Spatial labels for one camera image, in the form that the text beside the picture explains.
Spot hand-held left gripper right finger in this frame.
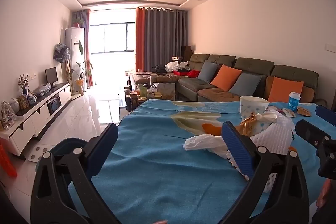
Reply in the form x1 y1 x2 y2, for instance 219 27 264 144
222 121 310 224

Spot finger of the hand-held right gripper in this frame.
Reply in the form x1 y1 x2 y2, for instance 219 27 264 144
315 105 336 122
295 119 332 148

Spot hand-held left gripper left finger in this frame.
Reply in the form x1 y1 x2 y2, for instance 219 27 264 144
30 123 121 224

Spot gold snack wrapper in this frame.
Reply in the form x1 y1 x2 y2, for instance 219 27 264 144
241 112 259 140

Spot large orange peel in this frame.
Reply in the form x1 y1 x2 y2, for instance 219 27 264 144
202 123 223 136

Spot white foam fruit net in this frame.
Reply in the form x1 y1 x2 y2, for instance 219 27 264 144
227 112 296 193

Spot white tissue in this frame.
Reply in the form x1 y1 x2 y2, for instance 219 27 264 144
183 134 229 159

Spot teal trash bin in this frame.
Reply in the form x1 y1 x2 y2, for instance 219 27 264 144
35 138 91 188

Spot person's right hand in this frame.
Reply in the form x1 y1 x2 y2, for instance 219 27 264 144
316 179 336 210

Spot white green snack wrapper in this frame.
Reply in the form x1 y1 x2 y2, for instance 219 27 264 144
281 108 297 118

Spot blue and white cup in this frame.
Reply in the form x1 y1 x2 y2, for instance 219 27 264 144
289 92 300 112

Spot orange pillow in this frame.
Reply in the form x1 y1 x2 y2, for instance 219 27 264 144
211 64 242 92
268 76 304 104

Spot blue printed blanket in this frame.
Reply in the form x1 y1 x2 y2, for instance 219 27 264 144
68 99 336 224

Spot coffee table with jars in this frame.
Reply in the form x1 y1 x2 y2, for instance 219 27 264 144
125 82 158 111

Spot blue-grey pillow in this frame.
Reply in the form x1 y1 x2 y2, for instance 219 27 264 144
230 73 263 96
198 60 219 83

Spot tall plant in yellow vase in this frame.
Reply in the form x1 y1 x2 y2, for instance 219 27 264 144
75 40 93 94

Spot white bathroom scale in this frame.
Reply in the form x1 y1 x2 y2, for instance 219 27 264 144
28 145 51 164

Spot white and black cabinet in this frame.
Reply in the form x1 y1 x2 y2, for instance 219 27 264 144
0 82 72 156

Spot green brown sofa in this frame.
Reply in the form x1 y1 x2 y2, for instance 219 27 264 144
131 53 327 109

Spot clear plastic bag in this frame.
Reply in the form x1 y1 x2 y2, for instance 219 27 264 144
35 83 51 97

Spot red cloth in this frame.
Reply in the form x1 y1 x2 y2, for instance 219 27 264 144
178 70 201 79

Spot black monitor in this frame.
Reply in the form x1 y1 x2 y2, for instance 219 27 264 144
45 67 59 88

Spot white standing air conditioner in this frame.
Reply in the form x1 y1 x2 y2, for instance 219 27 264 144
65 27 86 96

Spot white ceramic jar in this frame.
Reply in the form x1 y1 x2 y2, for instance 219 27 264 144
9 97 20 113

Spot orange plastic bag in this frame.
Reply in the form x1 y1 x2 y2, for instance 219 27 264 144
0 140 17 178

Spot white clothes pile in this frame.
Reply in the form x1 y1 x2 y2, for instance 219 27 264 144
165 61 189 73

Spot covered standing fan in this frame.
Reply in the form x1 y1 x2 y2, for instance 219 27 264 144
53 43 71 83

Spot blue vase with twigs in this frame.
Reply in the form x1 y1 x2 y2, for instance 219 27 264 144
18 73 30 96

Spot ship model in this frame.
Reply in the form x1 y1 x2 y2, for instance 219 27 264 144
0 100 17 130

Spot orange and grey curtain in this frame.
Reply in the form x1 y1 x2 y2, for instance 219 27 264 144
135 7 188 73
72 9 93 88

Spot brown boxes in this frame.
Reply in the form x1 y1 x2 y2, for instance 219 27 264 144
181 45 195 62

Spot window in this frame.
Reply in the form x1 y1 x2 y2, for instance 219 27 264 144
89 22 137 54

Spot wooden picture frame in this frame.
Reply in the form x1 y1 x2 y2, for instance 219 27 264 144
18 95 30 110

